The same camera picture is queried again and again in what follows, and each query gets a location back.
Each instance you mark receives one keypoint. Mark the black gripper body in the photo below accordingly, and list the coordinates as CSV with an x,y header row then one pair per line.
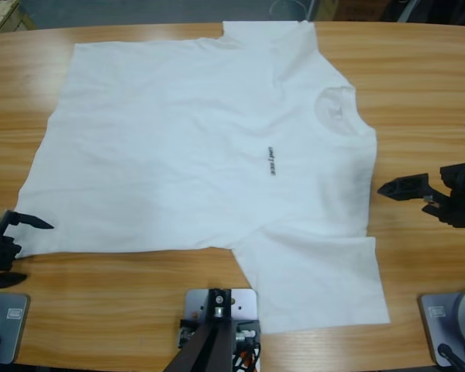
x,y
461,201
0,248

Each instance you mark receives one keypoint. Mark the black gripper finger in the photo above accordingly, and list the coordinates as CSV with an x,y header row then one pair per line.
x,y
27,221
7,280
410,183
410,194

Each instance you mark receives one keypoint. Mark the white T-shirt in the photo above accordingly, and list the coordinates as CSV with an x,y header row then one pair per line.
x,y
178,155

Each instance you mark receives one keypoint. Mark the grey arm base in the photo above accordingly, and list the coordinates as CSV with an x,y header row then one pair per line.
x,y
7,333
441,321

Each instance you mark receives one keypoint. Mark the dark background equipment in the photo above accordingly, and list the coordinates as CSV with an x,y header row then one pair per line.
x,y
434,11

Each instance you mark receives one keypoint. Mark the brown cardboard box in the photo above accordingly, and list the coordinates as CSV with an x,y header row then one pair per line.
x,y
352,8

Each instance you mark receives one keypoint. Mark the white mounting block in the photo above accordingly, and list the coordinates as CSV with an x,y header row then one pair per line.
x,y
245,302

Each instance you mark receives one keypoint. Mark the wooden crate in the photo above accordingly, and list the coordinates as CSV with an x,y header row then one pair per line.
x,y
4,15

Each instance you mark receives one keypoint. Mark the silver connector block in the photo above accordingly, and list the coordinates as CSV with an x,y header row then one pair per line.
x,y
245,335

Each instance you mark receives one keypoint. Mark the dark camera post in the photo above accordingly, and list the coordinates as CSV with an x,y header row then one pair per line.
x,y
213,348

